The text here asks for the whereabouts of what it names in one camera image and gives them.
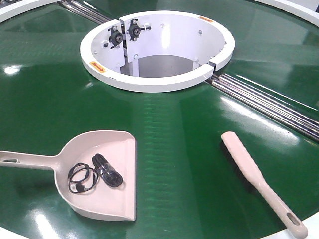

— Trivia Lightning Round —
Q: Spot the black bearing mount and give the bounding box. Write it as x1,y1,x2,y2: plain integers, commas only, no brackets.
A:
128,18,152,41
108,25,123,49

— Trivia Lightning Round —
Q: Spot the left black bearing mount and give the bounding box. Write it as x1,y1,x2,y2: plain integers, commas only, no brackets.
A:
108,25,123,49

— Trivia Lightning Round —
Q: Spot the right black bearing mount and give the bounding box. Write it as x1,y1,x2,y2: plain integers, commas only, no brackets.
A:
128,18,152,41

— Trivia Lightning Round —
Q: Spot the white central conveyor ring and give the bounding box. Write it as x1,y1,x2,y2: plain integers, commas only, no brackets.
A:
79,10,235,94

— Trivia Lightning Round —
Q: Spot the left steel roller strip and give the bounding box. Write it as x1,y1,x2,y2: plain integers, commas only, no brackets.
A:
58,0,112,24

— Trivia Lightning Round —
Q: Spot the black cable bundle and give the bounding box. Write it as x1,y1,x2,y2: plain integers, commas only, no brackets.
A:
67,153,124,195

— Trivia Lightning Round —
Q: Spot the right steel roller strip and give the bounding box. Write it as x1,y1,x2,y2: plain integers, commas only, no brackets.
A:
206,74,319,142

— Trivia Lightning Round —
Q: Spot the pink hand brush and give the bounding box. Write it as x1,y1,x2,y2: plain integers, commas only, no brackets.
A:
221,131,308,239

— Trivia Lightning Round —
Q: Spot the orange warning label front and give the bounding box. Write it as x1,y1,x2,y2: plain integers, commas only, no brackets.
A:
90,61,106,73

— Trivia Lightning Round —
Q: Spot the green conveyor belt surface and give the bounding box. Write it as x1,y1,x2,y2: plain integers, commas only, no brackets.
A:
0,4,319,239

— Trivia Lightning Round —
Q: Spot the steel roller strip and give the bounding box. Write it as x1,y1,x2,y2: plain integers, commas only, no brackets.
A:
206,74,319,142
58,0,112,24

